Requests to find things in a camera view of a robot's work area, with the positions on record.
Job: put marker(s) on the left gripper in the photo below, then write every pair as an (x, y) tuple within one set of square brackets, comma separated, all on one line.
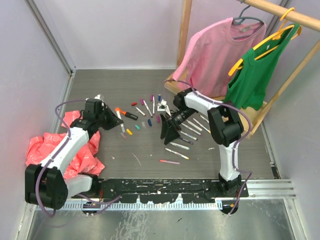
[(114, 121)]

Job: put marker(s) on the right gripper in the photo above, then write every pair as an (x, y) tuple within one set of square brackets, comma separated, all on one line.
[(170, 134)]

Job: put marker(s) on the white silver marker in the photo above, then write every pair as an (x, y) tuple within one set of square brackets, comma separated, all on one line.
[(122, 124)]

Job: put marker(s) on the orange highlighter cap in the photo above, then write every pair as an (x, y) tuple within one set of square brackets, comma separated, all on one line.
[(118, 109)]

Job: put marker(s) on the orange black highlighter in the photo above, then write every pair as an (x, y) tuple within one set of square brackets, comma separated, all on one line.
[(130, 115)]

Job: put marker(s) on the teal marker pen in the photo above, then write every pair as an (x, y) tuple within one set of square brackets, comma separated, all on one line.
[(180, 146)]

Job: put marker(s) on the pink cap marker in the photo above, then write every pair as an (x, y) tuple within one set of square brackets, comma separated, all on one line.
[(147, 108)]

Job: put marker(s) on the purple marker pen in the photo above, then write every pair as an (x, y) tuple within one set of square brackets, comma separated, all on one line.
[(185, 140)]

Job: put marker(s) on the purple cap white marker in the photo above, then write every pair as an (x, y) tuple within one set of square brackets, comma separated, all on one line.
[(153, 104)]

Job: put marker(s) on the magenta marker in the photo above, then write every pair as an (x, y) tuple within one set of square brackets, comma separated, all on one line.
[(191, 129)]

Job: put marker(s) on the grey marker pen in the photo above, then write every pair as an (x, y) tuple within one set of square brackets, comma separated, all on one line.
[(194, 125)]

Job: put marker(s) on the red cap marker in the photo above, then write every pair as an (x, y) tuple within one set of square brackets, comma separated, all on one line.
[(140, 111)]

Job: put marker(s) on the light pink marker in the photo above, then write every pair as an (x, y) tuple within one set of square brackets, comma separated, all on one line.
[(169, 162)]

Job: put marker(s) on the yellow cap marker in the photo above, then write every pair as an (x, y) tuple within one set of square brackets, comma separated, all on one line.
[(201, 125)]

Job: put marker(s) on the yellow marker pen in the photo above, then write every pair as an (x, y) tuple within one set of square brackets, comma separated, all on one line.
[(177, 153)]

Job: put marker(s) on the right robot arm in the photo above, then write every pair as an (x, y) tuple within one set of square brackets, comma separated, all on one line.
[(225, 127)]

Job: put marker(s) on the red crumpled plastic bag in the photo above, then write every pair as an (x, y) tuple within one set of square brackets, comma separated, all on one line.
[(84, 161)]

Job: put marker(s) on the pink t-shirt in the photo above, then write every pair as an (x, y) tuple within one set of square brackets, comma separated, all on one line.
[(212, 52)]

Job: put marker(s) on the green tank top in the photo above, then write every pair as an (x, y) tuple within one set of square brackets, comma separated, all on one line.
[(249, 84)]

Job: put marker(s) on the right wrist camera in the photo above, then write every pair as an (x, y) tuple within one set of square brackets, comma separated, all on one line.
[(162, 106)]

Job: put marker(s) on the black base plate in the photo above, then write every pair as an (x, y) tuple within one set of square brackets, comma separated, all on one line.
[(168, 190)]

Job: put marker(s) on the cable duct rail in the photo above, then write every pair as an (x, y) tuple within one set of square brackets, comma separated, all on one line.
[(178, 205)]

